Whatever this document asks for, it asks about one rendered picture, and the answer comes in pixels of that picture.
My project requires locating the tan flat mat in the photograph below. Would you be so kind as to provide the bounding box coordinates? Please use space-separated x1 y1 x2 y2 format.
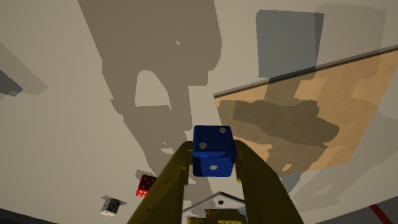
214 48 398 177

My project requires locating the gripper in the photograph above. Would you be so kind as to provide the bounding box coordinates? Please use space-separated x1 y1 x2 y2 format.
127 139 304 224

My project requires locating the blue die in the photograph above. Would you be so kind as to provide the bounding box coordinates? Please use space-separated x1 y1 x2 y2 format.
192 125 237 177

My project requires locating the white die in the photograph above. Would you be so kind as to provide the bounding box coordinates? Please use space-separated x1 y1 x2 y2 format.
100 199 121 216

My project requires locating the red die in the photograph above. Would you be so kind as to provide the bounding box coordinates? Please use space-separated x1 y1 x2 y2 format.
136 175 157 197

